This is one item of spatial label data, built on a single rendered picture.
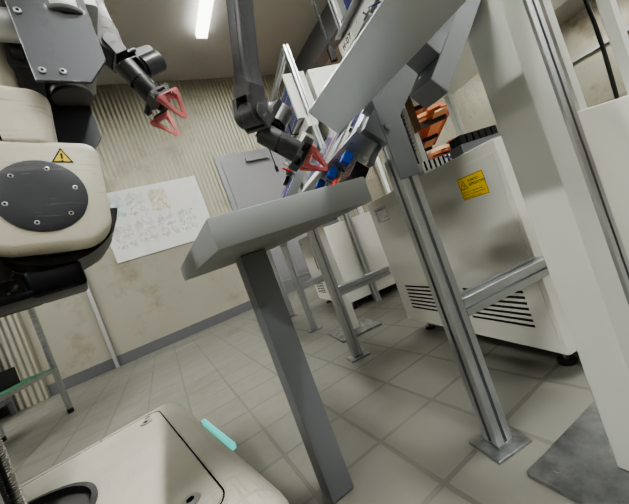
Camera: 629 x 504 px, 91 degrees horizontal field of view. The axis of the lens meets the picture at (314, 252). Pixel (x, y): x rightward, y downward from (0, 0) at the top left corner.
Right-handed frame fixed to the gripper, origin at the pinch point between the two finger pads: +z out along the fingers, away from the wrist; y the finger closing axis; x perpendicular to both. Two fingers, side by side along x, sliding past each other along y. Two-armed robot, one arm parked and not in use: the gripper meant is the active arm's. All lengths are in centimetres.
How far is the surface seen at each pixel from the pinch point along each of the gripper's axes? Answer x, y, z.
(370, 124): -3.3, -22.2, 1.3
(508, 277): 14, -27, 42
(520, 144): 1.1, -43.9, 19.2
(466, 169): -13.8, -12.5, 33.1
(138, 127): -86, 354, -188
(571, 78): -48, -21, 48
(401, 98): -12.8, -22.1, 5.4
